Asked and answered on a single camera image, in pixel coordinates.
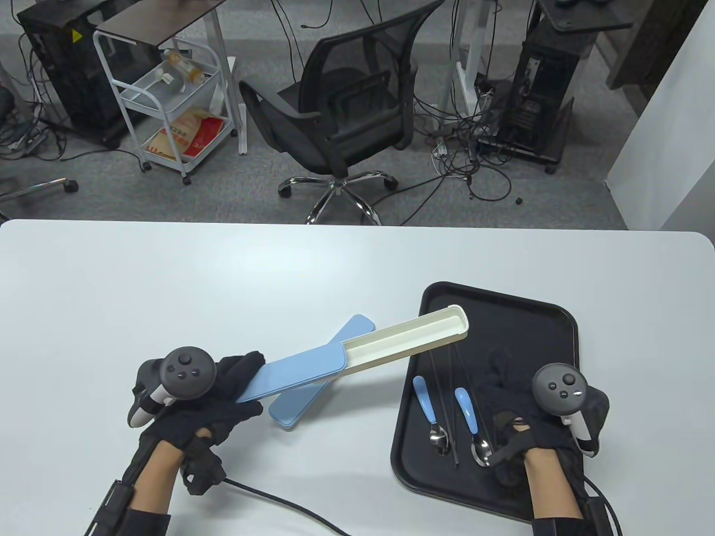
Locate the person's left hand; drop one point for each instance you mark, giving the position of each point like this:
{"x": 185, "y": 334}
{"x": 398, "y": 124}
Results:
{"x": 223, "y": 413}

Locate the person's right hand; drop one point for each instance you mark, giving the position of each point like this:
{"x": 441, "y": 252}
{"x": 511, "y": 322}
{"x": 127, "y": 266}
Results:
{"x": 547, "y": 432}

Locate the blue lunch box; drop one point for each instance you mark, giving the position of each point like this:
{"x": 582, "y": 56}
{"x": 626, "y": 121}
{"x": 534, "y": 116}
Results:
{"x": 301, "y": 371}
{"x": 296, "y": 407}

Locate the person's right forearm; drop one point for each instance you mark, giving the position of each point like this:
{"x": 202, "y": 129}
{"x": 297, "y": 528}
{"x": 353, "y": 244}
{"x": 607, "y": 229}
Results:
{"x": 553, "y": 486}

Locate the person's left forearm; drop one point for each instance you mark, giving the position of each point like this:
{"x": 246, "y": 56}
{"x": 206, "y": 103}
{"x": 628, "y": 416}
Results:
{"x": 159, "y": 474}

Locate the grey hand controller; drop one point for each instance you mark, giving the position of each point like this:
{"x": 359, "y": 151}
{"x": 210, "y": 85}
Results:
{"x": 187, "y": 373}
{"x": 560, "y": 388}

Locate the black glove sensor box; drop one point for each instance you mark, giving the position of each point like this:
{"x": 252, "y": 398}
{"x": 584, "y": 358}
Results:
{"x": 204, "y": 468}

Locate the black plastic tray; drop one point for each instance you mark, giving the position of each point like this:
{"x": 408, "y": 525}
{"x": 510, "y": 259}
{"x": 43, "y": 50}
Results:
{"x": 514, "y": 324}

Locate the red and orange bag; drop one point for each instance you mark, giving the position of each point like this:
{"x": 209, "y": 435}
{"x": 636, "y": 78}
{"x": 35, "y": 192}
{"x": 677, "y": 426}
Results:
{"x": 190, "y": 134}

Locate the black mesh office chair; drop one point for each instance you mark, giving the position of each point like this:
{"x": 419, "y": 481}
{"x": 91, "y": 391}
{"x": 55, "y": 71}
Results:
{"x": 301, "y": 139}

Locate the chrome chair leg with caster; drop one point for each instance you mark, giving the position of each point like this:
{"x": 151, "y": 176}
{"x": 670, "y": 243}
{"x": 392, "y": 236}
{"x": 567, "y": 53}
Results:
{"x": 39, "y": 188}

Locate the white power strip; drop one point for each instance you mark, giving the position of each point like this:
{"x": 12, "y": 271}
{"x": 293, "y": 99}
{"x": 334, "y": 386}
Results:
{"x": 441, "y": 151}

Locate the white desk leg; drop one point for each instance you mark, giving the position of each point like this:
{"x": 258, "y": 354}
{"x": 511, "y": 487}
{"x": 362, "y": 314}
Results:
{"x": 233, "y": 111}
{"x": 475, "y": 50}

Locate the white rolling cart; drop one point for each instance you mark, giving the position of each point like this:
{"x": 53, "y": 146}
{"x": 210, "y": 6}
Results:
{"x": 162, "y": 92}

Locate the black computer tower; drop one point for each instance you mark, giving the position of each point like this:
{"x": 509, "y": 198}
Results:
{"x": 72, "y": 84}
{"x": 536, "y": 95}

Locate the clear bottle orange liquid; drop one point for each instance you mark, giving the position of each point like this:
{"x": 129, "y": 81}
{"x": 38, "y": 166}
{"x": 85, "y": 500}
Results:
{"x": 184, "y": 67}

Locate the brown desk top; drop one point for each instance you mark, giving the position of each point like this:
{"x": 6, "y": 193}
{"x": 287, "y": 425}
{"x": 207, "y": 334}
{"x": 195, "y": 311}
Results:
{"x": 156, "y": 19}

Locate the dark brown cabinet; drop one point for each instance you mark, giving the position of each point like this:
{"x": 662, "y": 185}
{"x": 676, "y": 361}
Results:
{"x": 648, "y": 44}

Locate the dark desk top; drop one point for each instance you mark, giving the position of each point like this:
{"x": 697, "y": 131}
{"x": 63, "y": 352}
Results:
{"x": 586, "y": 17}

